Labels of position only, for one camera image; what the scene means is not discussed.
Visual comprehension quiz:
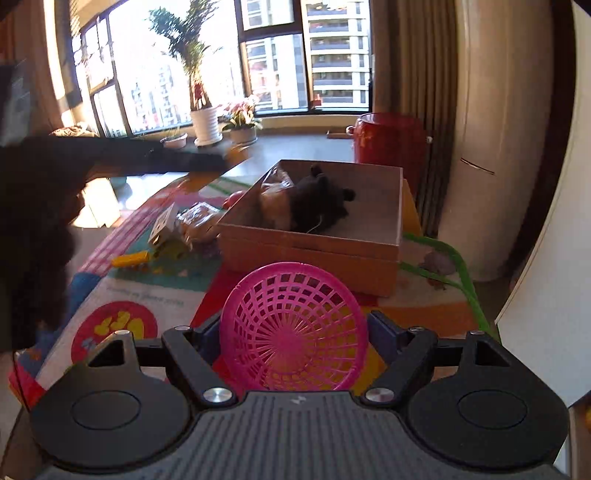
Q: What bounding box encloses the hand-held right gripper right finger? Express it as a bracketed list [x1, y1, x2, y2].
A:
[362, 310, 513, 409]

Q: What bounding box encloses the small white planter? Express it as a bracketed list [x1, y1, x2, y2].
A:
[159, 126, 189, 149]

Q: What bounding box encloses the pink plastic basket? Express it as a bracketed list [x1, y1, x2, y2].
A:
[219, 262, 370, 393]

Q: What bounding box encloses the white standing air conditioner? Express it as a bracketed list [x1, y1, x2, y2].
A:
[438, 0, 571, 282]

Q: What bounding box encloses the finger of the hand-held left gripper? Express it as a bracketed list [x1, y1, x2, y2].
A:
[69, 137, 232, 178]

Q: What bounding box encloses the colourful cartoon play mat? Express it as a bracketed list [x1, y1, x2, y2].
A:
[9, 175, 499, 411]

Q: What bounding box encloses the yellow toy piece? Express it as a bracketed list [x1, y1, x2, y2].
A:
[111, 250, 153, 269]

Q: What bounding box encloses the beige curtain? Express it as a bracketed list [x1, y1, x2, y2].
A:
[369, 0, 462, 238]

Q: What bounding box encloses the clear pastry packet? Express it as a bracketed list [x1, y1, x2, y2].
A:
[178, 202, 227, 247]

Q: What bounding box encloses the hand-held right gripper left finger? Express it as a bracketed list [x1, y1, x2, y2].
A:
[69, 311, 234, 409]

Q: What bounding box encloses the small flowering potted plant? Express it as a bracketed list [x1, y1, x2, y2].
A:
[221, 95, 264, 145]

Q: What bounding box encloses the white board panel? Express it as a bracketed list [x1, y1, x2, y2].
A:
[496, 0, 591, 407]

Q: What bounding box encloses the brown cardboard box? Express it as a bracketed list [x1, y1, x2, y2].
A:
[216, 159, 423, 297]

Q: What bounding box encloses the wrapped bread bun packet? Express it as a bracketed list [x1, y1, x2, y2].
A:
[259, 167, 296, 229]

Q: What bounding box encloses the dark brown plush toy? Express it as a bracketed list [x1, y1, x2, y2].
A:
[288, 164, 356, 232]

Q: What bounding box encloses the tall plant in white pot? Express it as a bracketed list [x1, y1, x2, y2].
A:
[148, 0, 222, 147]

